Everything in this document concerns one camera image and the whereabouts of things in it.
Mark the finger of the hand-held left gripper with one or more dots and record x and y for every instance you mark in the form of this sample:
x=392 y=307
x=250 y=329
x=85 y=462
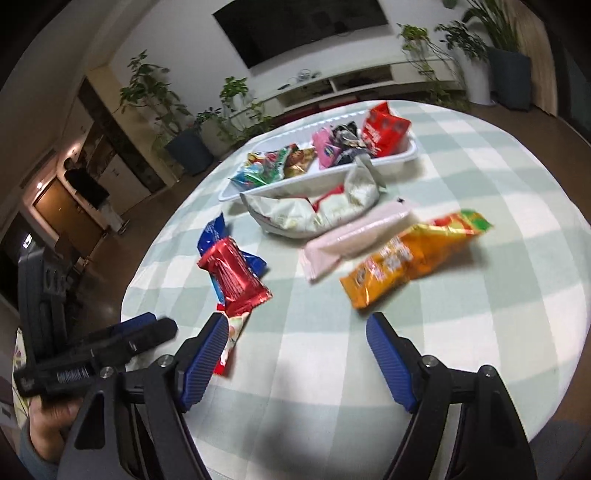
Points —
x=152 y=334
x=124 y=325

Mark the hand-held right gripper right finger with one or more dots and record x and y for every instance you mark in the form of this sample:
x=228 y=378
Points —
x=390 y=364

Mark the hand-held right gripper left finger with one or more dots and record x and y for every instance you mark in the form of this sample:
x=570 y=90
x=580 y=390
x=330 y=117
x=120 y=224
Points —
x=203 y=364

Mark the white and red snack packet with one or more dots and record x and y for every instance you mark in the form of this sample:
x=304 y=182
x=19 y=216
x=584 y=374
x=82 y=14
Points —
x=233 y=332

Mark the small red foil packet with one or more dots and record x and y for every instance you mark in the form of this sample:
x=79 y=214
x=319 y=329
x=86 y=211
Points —
x=235 y=277

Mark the orange snack packet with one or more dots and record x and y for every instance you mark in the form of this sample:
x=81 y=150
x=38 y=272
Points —
x=406 y=256

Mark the dark blue snack packet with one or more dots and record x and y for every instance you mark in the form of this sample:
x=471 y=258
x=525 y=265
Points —
x=212 y=233

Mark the pale pink long packet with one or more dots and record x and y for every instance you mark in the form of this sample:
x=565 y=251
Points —
x=351 y=235

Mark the white snack bag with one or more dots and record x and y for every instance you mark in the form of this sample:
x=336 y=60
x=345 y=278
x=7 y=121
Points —
x=295 y=214

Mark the blue panda snack packet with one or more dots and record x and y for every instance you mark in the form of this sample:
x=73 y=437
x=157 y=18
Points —
x=249 y=173

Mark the white plastic tray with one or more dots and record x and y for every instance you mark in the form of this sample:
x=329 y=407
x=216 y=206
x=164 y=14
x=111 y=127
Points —
x=300 y=184

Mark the green snack packet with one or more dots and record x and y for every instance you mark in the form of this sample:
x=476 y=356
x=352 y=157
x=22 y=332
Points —
x=279 y=161

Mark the gold snack packet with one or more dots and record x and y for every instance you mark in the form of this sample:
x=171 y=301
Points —
x=300 y=164

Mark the bright pink snack packet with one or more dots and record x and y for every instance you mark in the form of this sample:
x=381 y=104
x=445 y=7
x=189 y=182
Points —
x=325 y=150

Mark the black snack packet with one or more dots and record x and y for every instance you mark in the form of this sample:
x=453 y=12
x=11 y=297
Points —
x=348 y=141

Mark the large red snack bag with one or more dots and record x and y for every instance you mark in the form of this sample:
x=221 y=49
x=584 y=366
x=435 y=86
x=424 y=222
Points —
x=383 y=131

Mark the person's left forearm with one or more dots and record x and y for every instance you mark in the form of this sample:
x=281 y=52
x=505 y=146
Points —
x=32 y=468

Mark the person's left hand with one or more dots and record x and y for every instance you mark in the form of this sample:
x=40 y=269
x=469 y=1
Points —
x=48 y=429

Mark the floral cloth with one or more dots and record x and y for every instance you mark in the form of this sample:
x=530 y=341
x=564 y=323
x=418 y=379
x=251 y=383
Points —
x=21 y=369

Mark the wooden door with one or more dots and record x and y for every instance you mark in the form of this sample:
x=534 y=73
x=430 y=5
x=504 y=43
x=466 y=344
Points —
x=60 y=212

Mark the tall tree in dark pot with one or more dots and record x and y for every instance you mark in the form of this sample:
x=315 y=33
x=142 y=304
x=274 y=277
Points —
x=184 y=147

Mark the plant in patterned white pot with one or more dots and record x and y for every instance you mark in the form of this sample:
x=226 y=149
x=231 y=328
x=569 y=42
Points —
x=214 y=134

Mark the trailing pothos plant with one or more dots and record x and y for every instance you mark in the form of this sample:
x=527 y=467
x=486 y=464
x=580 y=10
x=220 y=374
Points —
x=238 y=92

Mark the red storage box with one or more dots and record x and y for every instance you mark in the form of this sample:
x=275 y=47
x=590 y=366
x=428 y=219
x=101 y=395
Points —
x=307 y=112

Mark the white television console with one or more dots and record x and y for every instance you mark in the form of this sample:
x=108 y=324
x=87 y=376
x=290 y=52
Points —
x=369 y=81

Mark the leafy plant in white pot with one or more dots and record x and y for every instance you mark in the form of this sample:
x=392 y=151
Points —
x=475 y=83

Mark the large-leaf plant in dark pot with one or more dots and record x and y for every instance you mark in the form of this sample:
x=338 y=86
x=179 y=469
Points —
x=508 y=78

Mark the trailing vine plant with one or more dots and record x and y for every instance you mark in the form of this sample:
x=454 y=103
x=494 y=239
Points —
x=415 y=37

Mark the beige curtain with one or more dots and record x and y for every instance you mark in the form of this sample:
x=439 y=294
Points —
x=540 y=55

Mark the wall-mounted television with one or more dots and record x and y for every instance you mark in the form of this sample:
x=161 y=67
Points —
x=295 y=27

